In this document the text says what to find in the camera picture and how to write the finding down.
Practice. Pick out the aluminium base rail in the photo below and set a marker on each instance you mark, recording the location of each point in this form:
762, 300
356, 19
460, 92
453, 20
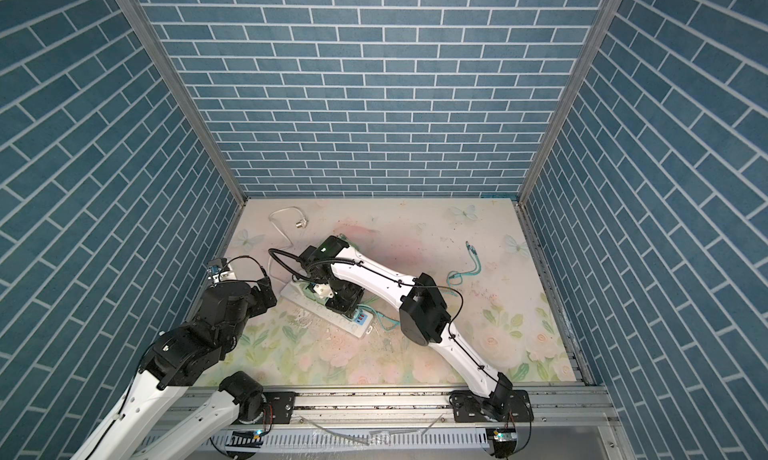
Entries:
365, 407

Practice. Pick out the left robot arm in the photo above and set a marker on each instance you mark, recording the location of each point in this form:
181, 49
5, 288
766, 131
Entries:
173, 364

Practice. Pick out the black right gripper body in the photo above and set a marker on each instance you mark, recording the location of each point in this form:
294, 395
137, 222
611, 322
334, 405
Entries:
344, 298

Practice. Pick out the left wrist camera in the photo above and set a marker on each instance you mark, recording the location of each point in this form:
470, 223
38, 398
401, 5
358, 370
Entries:
218, 271

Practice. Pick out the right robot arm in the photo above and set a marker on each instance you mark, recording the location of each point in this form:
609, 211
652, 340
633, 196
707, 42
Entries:
423, 315

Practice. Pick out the white multicolour power strip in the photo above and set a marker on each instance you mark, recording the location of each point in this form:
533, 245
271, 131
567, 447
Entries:
358, 322

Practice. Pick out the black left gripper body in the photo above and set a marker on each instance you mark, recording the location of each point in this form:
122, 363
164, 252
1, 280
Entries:
256, 306

